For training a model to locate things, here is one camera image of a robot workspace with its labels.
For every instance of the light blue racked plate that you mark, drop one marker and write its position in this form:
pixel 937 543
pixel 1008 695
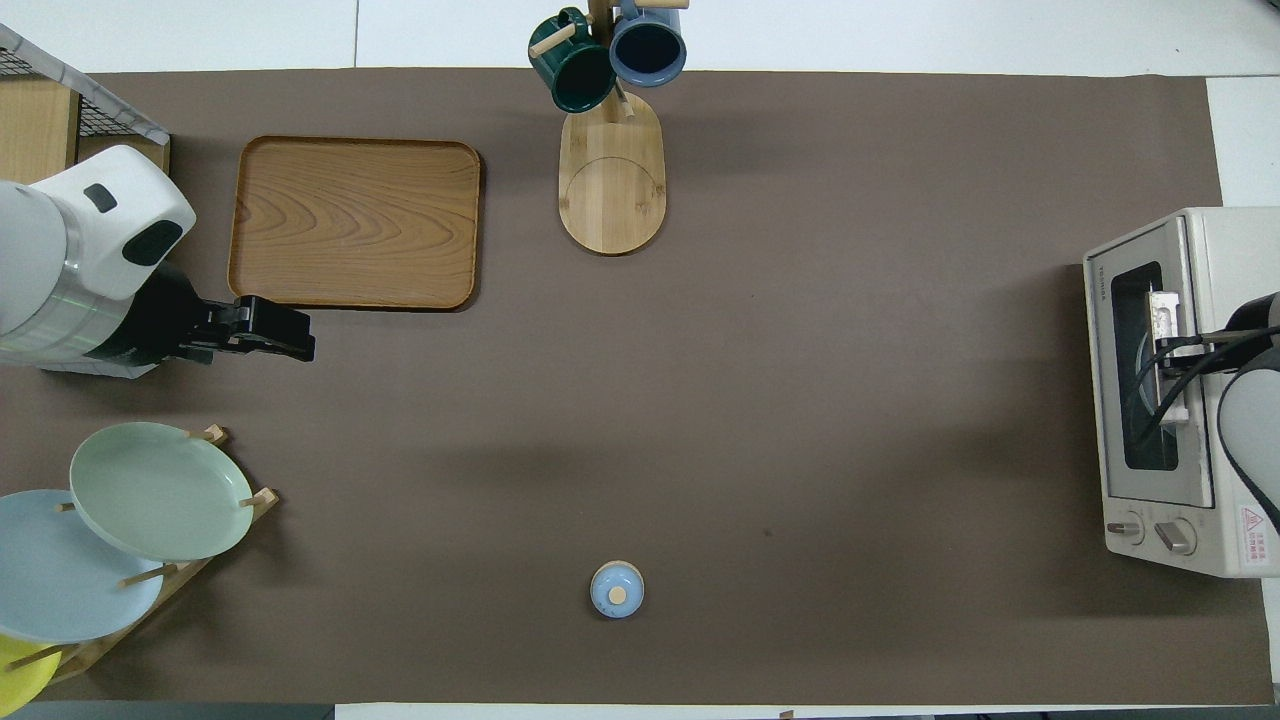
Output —
pixel 60 580

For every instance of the wooden serving tray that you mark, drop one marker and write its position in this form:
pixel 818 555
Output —
pixel 350 225

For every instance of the yellow plate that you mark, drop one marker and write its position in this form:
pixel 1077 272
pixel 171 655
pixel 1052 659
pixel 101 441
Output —
pixel 20 680

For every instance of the mint green plate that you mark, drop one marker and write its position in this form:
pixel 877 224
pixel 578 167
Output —
pixel 160 490

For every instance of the wooden plate rack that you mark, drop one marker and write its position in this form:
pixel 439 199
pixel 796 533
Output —
pixel 175 578

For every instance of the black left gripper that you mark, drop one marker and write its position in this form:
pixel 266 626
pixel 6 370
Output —
pixel 165 320

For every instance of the grey tile patterned sheet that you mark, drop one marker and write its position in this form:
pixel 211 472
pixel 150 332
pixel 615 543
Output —
pixel 120 112

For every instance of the wooden mug tree stand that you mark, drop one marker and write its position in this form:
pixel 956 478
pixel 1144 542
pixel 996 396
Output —
pixel 612 190

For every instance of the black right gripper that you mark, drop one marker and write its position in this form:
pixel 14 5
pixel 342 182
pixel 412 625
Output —
pixel 1255 315

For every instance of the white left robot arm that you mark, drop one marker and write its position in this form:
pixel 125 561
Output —
pixel 60 250

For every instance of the blue mug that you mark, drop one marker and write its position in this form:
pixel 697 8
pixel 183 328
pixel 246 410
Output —
pixel 648 48

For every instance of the silver oven knob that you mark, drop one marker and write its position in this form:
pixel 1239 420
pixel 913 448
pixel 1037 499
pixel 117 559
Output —
pixel 1125 527
pixel 1176 537

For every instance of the dark green mug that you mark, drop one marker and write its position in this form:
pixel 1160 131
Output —
pixel 575 75

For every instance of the white toaster oven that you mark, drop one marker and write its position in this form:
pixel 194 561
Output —
pixel 1240 250

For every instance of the brown table mat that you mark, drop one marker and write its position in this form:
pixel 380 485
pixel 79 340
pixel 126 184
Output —
pixel 800 400

